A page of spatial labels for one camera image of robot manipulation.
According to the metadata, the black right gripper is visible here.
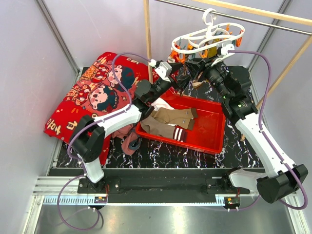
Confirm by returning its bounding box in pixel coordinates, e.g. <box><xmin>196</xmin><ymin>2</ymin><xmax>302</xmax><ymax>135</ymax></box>
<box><xmin>184</xmin><ymin>53</ymin><xmax>232</xmax><ymax>101</ymax></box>

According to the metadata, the white round clip hanger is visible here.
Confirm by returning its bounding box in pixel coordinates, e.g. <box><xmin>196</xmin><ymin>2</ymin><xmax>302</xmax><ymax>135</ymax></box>
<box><xmin>171</xmin><ymin>8</ymin><xmax>245</xmax><ymax>55</ymax></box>

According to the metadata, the red christmas sock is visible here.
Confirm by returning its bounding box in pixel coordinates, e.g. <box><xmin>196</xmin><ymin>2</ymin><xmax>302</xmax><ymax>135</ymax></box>
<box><xmin>167</xmin><ymin>50</ymin><xmax>188</xmax><ymax>78</ymax></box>

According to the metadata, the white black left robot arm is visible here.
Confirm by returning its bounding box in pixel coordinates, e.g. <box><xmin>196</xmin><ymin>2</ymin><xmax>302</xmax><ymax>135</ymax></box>
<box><xmin>68</xmin><ymin>61</ymin><xmax>189</xmax><ymax>193</ymax></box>

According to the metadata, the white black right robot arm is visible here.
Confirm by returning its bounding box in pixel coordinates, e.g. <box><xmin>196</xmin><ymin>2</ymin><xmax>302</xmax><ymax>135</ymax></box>
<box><xmin>185</xmin><ymin>58</ymin><xmax>308</xmax><ymax>203</ymax></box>

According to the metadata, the brown hanging sock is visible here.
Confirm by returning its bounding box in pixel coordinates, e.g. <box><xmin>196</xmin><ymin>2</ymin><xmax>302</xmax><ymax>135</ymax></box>
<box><xmin>191</xmin><ymin>72</ymin><xmax>206</xmax><ymax>89</ymax></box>

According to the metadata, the mustard yellow hanging sock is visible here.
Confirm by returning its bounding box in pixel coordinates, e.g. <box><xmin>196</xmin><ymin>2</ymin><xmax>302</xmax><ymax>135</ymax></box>
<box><xmin>207</xmin><ymin>46</ymin><xmax>217</xmax><ymax>58</ymax></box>

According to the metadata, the white sock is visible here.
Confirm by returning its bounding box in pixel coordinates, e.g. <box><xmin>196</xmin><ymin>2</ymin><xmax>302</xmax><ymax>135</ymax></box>
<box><xmin>151</xmin><ymin>97</ymin><xmax>174</xmax><ymax>111</ymax></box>

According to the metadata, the taupe ribbed sock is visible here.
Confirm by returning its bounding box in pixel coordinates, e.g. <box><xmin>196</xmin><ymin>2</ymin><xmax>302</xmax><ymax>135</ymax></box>
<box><xmin>140</xmin><ymin>116</ymin><xmax>176</xmax><ymax>139</ymax></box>

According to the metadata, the maroon striped cuff sock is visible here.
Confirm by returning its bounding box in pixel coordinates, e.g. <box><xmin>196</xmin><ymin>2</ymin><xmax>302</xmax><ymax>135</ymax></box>
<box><xmin>173</xmin><ymin>126</ymin><xmax>187</xmax><ymax>142</ymax></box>

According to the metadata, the red plastic bin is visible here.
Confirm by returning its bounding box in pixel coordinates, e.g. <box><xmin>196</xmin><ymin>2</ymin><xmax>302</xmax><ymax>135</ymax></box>
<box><xmin>136</xmin><ymin>90</ymin><xmax>226</xmax><ymax>154</ymax></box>

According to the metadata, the red cartoon bear pillow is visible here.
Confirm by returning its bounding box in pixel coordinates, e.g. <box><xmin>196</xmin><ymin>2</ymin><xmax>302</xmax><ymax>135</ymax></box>
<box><xmin>43</xmin><ymin>51</ymin><xmax>166</xmax><ymax>164</ymax></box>

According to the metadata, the metal hanging rod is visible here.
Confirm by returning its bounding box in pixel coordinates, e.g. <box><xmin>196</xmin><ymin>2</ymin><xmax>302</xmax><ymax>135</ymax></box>
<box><xmin>156</xmin><ymin>0</ymin><xmax>312</xmax><ymax>36</ymax></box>

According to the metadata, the pink and teal garment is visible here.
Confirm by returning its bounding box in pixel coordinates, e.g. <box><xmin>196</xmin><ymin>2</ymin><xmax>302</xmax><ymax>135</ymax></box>
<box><xmin>112</xmin><ymin>124</ymin><xmax>141</xmax><ymax>156</ymax></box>

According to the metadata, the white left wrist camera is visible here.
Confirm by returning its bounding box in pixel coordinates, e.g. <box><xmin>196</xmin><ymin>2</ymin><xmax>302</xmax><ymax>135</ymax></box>
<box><xmin>148</xmin><ymin>59</ymin><xmax>172</xmax><ymax>82</ymax></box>

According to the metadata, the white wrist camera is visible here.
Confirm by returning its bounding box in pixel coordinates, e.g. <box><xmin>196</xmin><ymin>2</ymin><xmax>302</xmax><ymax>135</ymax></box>
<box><xmin>148</xmin><ymin>59</ymin><xmax>172</xmax><ymax>82</ymax></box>
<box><xmin>211</xmin><ymin>42</ymin><xmax>235</xmax><ymax>67</ymax></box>

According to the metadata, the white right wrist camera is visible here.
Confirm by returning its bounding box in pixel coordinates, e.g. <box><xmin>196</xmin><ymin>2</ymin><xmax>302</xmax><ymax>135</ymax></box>
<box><xmin>211</xmin><ymin>42</ymin><xmax>235</xmax><ymax>67</ymax></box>

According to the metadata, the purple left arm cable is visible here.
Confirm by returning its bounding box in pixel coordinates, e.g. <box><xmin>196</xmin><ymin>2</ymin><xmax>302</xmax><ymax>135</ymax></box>
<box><xmin>57</xmin><ymin>52</ymin><xmax>153</xmax><ymax>231</ymax></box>

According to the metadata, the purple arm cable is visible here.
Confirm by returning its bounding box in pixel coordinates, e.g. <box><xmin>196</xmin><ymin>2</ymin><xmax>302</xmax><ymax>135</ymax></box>
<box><xmin>57</xmin><ymin>52</ymin><xmax>153</xmax><ymax>231</ymax></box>
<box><xmin>228</xmin><ymin>50</ymin><xmax>309</xmax><ymax>213</ymax></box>

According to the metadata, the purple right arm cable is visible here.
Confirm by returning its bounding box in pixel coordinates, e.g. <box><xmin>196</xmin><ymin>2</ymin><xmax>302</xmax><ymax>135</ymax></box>
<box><xmin>228</xmin><ymin>50</ymin><xmax>309</xmax><ymax>213</ymax></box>

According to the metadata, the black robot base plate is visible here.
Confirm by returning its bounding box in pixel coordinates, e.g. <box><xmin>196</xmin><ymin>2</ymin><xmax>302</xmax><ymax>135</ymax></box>
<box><xmin>78</xmin><ymin>168</ymin><xmax>249</xmax><ymax>194</ymax></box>

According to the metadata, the wooden rack frame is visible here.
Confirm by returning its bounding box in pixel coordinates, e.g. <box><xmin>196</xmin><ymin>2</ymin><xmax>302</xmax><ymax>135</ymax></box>
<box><xmin>143</xmin><ymin>0</ymin><xmax>312</xmax><ymax>97</ymax></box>

